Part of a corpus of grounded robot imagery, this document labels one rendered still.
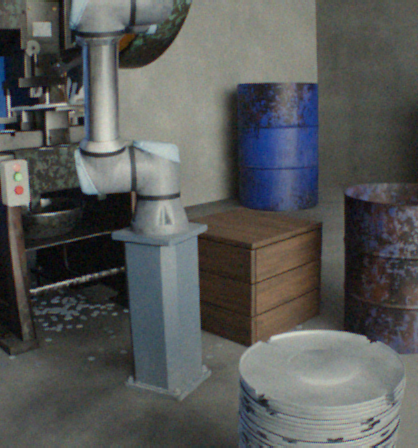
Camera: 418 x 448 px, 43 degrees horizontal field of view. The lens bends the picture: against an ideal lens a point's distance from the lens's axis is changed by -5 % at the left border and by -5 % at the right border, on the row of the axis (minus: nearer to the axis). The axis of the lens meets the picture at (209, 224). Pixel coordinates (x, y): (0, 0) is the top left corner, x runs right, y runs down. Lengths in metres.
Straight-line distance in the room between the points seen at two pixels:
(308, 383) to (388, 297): 0.85
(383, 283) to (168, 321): 0.67
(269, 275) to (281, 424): 0.95
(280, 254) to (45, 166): 0.82
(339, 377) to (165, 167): 0.71
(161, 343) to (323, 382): 0.65
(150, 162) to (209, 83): 2.84
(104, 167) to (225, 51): 3.05
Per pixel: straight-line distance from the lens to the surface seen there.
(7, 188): 1.72
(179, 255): 1.42
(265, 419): 0.91
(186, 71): 4.06
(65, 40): 2.07
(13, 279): 1.84
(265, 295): 1.79
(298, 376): 0.95
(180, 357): 1.51
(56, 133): 1.97
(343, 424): 0.89
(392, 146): 4.81
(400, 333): 1.78
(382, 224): 1.67
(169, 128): 3.95
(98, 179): 1.38
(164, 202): 1.41
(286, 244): 1.82
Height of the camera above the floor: 0.79
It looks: 13 degrees down
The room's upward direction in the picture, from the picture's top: 2 degrees counter-clockwise
